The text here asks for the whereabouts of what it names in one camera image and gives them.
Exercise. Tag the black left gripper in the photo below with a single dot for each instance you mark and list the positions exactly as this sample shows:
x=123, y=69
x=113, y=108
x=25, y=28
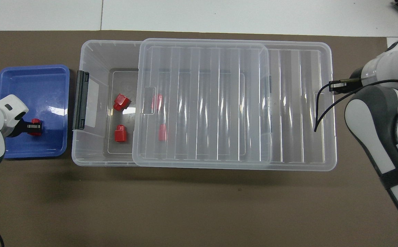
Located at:
x=22, y=127

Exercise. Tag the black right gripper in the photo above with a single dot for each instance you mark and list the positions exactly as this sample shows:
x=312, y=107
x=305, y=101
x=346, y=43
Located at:
x=356, y=80

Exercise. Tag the red plastic block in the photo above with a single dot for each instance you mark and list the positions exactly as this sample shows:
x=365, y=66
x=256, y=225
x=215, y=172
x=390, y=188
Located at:
x=157, y=102
x=35, y=120
x=162, y=132
x=121, y=102
x=120, y=133

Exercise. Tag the clear ribbed box lid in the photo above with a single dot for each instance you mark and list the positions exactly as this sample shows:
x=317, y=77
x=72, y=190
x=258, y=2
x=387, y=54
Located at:
x=219, y=109

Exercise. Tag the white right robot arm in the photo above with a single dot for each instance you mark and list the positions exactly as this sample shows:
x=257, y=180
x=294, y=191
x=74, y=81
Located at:
x=377, y=120

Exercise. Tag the blue plastic tray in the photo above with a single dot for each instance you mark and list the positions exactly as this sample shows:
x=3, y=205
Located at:
x=37, y=92

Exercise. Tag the black box latch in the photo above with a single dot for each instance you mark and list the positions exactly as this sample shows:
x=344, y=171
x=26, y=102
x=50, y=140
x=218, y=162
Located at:
x=80, y=103

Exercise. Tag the clear plastic storage box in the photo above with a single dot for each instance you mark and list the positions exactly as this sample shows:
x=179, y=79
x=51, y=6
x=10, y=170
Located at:
x=109, y=58

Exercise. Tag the brown table mat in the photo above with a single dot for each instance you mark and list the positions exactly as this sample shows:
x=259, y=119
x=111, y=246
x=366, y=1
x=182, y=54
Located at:
x=202, y=209

